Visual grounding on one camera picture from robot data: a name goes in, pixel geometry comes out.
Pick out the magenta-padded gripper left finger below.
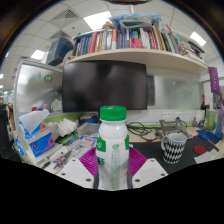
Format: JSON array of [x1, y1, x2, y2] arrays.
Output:
[[56, 146, 100, 190]]

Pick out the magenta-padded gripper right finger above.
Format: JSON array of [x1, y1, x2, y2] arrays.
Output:
[[127, 146, 169, 190]]

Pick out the white bottle with green cap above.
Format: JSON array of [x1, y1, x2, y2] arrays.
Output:
[[94, 105, 131, 192]]

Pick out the black desk mat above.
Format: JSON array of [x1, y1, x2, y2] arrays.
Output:
[[128, 134, 221, 176]]

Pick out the black and white checkered mug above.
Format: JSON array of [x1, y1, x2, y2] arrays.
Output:
[[160, 132, 188, 165]]

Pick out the blue tissue box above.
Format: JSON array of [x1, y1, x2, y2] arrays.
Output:
[[18, 109, 56, 159]]

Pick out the grey metal laptop stand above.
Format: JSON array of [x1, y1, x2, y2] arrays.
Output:
[[156, 117, 195, 140]]

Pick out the flat round red coaster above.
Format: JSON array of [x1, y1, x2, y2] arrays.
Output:
[[193, 144, 208, 156]]

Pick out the white paper napkin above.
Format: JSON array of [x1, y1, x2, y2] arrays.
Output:
[[193, 148, 220, 165]]

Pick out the dark wine bottle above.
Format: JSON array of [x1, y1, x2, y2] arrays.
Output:
[[200, 94, 208, 121]]

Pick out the black computer monitor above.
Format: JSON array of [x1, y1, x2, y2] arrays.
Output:
[[61, 60, 149, 114]]

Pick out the purple hanging flag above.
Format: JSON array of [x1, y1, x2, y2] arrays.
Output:
[[207, 66, 221, 96]]

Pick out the dark blue box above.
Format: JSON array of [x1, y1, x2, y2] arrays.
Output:
[[45, 36, 75, 67]]

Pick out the ceiling lights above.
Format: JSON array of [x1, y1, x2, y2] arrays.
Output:
[[0, 9, 208, 91]]

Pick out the white wall socket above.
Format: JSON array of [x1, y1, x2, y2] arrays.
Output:
[[175, 111, 185, 123], [161, 111, 176, 123], [184, 111, 195, 123]]

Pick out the coiled blue cable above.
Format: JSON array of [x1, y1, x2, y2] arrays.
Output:
[[196, 129, 215, 141]]

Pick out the wall shelf with books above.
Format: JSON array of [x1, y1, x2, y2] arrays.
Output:
[[64, 11, 210, 77]]

